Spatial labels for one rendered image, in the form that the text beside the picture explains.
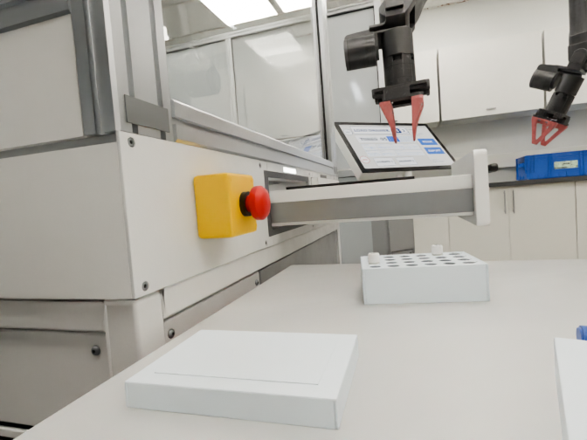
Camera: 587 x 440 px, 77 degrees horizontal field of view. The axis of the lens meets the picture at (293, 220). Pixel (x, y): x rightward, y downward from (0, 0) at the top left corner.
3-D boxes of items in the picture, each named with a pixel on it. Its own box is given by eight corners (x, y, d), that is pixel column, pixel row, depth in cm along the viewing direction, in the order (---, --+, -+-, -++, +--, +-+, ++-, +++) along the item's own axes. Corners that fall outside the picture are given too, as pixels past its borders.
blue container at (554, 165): (587, 175, 352) (586, 152, 351) (609, 174, 313) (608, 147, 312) (514, 181, 370) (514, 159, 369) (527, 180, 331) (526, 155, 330)
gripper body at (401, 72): (430, 88, 65) (426, 46, 65) (371, 99, 69) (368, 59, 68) (430, 98, 71) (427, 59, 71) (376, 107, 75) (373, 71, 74)
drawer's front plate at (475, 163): (462, 214, 80) (459, 163, 80) (490, 225, 53) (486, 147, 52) (453, 214, 81) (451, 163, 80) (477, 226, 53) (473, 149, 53)
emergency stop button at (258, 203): (274, 218, 45) (272, 185, 44) (262, 221, 41) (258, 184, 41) (252, 219, 45) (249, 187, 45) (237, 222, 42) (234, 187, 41)
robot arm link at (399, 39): (412, 17, 66) (410, 31, 72) (373, 25, 68) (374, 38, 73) (415, 56, 66) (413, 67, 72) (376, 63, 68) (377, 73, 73)
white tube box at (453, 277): (465, 282, 45) (463, 250, 45) (490, 301, 37) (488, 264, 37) (362, 285, 47) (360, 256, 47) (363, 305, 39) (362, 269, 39)
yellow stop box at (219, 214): (263, 230, 47) (258, 174, 47) (238, 237, 40) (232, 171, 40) (226, 232, 48) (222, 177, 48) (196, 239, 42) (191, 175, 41)
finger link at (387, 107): (423, 136, 66) (418, 83, 65) (382, 141, 68) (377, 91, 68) (423, 141, 72) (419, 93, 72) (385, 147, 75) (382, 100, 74)
